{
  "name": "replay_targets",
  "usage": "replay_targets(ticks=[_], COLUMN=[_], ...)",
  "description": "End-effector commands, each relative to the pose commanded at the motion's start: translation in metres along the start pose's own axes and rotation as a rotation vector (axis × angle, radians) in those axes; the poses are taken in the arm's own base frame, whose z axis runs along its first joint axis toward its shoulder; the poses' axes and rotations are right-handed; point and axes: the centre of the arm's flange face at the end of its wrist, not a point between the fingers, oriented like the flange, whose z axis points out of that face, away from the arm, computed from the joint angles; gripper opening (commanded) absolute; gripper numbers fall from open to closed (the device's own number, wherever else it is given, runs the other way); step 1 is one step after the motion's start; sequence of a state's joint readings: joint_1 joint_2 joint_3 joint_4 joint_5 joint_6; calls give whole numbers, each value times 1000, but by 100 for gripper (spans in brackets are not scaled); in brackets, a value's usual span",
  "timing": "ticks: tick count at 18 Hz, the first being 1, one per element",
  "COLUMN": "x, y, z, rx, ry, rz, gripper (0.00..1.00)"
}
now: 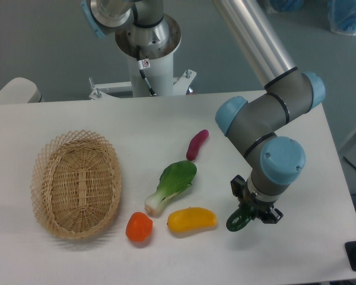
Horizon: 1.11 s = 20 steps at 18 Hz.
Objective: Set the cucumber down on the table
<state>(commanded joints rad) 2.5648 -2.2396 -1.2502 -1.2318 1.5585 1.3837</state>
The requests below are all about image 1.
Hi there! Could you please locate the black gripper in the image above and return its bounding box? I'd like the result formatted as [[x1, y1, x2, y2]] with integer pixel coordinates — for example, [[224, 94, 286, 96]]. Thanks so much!
[[230, 175, 284, 224]]

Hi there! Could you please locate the dark green cucumber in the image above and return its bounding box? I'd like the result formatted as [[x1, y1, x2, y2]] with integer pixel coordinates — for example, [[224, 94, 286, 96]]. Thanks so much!
[[226, 204, 255, 232]]

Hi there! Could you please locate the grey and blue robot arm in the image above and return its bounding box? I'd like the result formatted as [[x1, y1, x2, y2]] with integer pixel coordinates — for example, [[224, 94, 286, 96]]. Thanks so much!
[[81, 1, 325, 232]]

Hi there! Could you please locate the yellow mango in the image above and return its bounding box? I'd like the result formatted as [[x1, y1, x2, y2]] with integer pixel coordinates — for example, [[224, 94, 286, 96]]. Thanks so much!
[[167, 207, 217, 233]]

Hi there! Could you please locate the purple sweet potato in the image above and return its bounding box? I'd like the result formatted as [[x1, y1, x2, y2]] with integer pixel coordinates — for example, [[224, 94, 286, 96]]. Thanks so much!
[[186, 129, 209, 161]]

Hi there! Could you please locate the green bok choy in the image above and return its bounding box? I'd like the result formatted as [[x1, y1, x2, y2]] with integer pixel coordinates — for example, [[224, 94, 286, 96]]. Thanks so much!
[[144, 160, 197, 217]]

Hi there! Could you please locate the orange bell pepper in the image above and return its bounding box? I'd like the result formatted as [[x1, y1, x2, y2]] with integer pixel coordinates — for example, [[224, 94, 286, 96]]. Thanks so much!
[[126, 212, 153, 242]]

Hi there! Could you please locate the woven wicker basket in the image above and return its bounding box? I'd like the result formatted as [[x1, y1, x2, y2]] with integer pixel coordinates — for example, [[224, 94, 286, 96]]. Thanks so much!
[[30, 130, 122, 239]]

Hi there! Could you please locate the blue plastic bag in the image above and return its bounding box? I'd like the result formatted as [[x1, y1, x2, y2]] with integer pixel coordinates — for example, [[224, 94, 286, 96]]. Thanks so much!
[[328, 0, 356, 36]]

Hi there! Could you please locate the white chair back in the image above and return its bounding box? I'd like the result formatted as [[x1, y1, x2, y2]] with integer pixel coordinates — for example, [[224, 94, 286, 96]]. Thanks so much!
[[0, 77, 44, 105]]

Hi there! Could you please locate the black pedestal cable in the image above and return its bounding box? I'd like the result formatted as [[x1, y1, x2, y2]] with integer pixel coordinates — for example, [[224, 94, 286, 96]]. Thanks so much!
[[135, 45, 157, 97]]

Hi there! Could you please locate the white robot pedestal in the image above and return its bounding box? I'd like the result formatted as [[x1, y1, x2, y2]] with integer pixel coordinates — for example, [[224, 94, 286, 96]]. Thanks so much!
[[89, 14, 196, 100]]

